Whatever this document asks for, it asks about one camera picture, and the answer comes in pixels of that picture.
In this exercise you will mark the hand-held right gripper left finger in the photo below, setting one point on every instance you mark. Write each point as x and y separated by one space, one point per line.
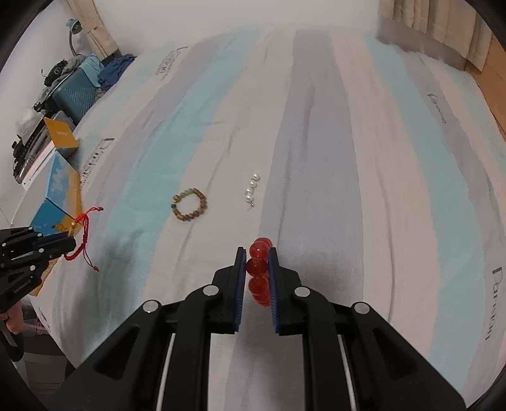
238 288

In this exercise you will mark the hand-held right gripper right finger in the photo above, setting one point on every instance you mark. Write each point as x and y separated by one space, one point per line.
273 292

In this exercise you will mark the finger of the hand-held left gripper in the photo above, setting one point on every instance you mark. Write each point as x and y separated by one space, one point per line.
23 237
55 248

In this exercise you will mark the white cardboard box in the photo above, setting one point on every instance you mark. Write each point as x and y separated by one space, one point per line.
59 185

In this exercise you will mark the person's left hand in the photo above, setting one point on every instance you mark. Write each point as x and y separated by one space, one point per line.
12 322

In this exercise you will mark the grey suitcase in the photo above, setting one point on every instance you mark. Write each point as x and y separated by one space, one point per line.
29 158

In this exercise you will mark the teal suitcase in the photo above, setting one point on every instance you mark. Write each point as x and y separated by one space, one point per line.
75 95

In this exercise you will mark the striped bed sheet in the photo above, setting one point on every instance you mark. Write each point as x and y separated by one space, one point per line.
355 158

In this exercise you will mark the dark clothes pile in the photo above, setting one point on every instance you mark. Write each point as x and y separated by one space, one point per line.
65 67

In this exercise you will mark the light teal cloth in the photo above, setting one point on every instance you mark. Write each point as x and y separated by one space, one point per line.
91 67

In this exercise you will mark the dark blue clothes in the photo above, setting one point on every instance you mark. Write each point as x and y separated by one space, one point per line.
116 69

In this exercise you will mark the teal desk lamp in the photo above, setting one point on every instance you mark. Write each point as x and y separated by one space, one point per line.
75 27

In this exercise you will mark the beige curtain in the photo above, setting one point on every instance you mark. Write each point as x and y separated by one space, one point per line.
435 27
99 31

